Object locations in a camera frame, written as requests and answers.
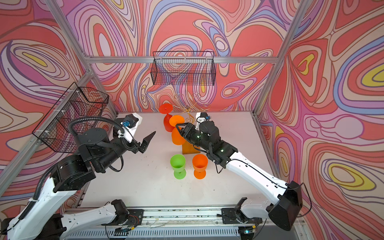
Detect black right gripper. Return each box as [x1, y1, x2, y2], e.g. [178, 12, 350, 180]
[175, 122, 212, 152]

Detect green wine glass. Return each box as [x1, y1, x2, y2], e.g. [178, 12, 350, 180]
[170, 154, 187, 180]

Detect orange wine glass back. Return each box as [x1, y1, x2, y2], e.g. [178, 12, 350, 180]
[192, 154, 208, 180]

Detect orange wine glass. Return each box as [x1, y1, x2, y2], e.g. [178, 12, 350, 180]
[192, 154, 208, 180]
[169, 115, 186, 146]

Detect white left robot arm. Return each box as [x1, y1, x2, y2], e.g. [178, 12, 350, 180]
[1, 113, 152, 240]

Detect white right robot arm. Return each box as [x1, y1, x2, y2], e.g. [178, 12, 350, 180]
[175, 119, 306, 231]

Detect orange wine glass front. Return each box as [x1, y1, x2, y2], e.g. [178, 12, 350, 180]
[169, 115, 186, 146]

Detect red wine glass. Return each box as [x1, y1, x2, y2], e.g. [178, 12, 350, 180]
[159, 103, 175, 133]

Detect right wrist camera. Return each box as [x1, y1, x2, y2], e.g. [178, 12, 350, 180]
[196, 112, 211, 130]

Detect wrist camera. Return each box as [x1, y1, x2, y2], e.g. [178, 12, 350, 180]
[196, 112, 211, 130]
[114, 113, 143, 143]

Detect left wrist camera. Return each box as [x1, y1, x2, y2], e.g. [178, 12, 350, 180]
[114, 113, 143, 143]

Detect gold wire glass rack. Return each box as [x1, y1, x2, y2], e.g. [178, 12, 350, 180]
[173, 93, 211, 124]

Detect black wire basket back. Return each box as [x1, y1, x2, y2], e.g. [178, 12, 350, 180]
[151, 50, 216, 86]

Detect black wire basket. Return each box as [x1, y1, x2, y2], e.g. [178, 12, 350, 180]
[151, 50, 216, 86]
[32, 83, 109, 153]

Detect black wire basket left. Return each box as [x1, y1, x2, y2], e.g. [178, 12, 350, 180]
[32, 83, 109, 153]

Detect metal base rail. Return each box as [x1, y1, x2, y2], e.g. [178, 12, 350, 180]
[67, 206, 313, 240]

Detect aluminium cage frame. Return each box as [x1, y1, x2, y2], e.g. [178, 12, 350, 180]
[0, 0, 314, 199]

